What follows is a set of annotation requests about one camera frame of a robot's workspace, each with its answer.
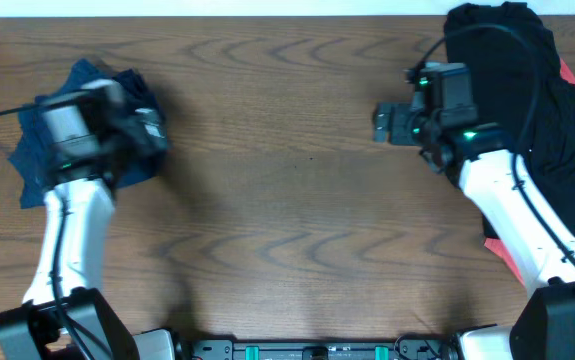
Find black printed t-shirt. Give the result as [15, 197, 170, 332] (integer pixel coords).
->
[444, 2, 575, 235]

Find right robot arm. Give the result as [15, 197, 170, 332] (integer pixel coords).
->
[373, 62, 575, 359]

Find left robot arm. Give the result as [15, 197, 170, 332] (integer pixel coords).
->
[0, 83, 176, 359]

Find folded dark blue shorts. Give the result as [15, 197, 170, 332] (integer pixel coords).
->
[8, 59, 117, 209]

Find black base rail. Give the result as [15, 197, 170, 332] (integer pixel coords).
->
[172, 334, 464, 360]

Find dark blue shorts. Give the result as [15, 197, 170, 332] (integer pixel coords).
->
[8, 59, 117, 209]
[101, 69, 167, 188]

